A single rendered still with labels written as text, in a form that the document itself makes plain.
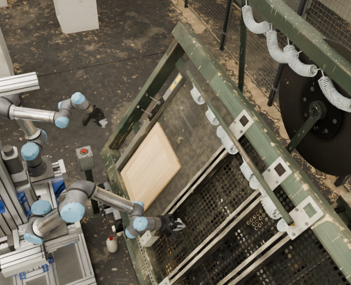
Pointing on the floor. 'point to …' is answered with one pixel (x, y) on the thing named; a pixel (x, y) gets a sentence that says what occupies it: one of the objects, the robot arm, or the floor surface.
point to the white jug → (112, 244)
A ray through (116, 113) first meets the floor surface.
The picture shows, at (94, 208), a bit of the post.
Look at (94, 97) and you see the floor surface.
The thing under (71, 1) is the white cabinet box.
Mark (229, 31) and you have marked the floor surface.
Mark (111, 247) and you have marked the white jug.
